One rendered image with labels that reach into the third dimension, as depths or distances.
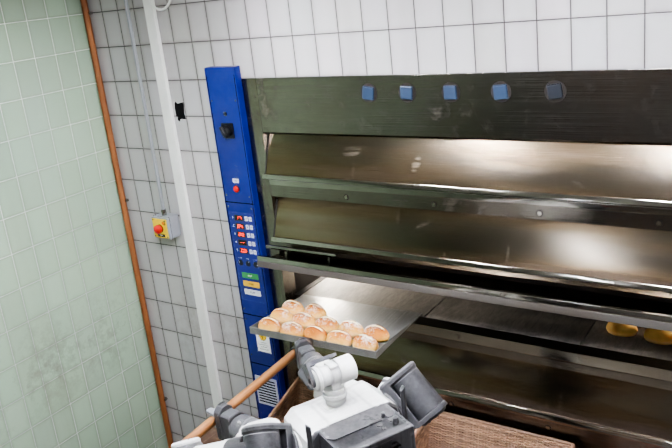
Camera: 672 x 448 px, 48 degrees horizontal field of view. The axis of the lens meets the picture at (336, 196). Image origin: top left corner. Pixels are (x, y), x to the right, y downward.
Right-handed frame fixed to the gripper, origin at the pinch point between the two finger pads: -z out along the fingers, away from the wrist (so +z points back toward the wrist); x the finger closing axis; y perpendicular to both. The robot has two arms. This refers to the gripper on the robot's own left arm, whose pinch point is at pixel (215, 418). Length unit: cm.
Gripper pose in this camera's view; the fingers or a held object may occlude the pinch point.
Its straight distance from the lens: 241.6
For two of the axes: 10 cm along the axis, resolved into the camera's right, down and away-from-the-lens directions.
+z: 7.7, 0.9, -6.3
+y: 6.3, -2.9, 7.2
